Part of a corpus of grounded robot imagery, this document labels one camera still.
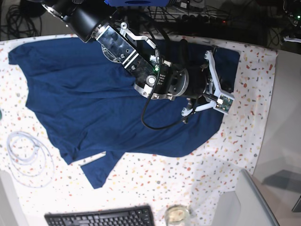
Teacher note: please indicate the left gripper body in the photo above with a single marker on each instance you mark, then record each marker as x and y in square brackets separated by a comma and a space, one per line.
[292, 39]

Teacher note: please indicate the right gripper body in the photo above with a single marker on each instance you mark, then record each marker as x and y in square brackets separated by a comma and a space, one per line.
[217, 98]

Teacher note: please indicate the dark blue t-shirt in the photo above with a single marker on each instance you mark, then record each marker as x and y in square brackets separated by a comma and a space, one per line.
[88, 105]

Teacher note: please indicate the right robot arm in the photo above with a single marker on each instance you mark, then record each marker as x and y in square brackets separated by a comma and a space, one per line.
[156, 77]

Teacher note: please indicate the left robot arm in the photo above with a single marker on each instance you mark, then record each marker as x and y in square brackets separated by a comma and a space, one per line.
[292, 9]

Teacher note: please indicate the black power strip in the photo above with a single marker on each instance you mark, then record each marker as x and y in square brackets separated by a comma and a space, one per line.
[160, 16]

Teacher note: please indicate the glass jar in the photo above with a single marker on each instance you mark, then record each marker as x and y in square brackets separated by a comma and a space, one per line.
[177, 215]

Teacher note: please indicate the blue box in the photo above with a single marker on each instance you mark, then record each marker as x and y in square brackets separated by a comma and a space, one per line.
[142, 3]

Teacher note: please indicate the black keyboard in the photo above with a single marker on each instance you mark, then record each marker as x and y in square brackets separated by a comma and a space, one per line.
[134, 216]

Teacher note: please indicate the terrazzo patterned tablecloth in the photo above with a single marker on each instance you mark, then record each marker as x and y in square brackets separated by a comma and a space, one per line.
[196, 180]

